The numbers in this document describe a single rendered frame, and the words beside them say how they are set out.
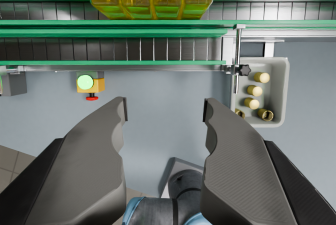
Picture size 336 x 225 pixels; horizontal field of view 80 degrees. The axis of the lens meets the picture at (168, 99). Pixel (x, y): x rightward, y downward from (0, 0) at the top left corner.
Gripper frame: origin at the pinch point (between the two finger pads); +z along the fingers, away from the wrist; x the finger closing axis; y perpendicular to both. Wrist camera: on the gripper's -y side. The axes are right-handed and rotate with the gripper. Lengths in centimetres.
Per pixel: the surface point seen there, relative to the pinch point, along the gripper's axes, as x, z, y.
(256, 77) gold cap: 30, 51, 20
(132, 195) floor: -27, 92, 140
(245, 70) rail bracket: 17.7, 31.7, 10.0
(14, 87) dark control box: -49, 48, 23
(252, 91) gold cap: 28, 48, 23
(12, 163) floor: -119, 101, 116
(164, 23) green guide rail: -0.8, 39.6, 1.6
